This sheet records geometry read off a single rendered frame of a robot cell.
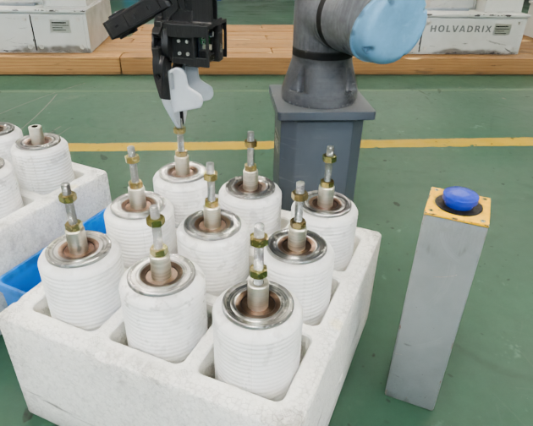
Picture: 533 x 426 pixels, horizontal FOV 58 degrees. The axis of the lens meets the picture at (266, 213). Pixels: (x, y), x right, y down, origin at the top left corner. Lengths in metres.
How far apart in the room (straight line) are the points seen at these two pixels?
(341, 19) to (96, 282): 0.54
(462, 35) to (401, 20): 1.84
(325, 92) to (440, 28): 1.70
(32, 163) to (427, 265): 0.67
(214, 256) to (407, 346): 0.29
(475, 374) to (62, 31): 2.16
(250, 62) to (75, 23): 0.80
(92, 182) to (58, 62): 1.52
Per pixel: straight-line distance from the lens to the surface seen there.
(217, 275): 0.63
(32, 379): 0.72
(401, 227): 1.16
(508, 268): 1.11
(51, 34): 2.50
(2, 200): 0.88
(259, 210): 0.70
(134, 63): 2.36
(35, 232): 0.90
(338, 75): 0.94
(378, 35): 0.79
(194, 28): 0.66
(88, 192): 0.96
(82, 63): 2.41
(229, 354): 0.51
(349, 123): 0.95
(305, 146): 0.94
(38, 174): 0.94
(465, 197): 0.60
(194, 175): 0.77
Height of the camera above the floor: 0.59
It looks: 31 degrees down
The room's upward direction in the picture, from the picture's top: 1 degrees clockwise
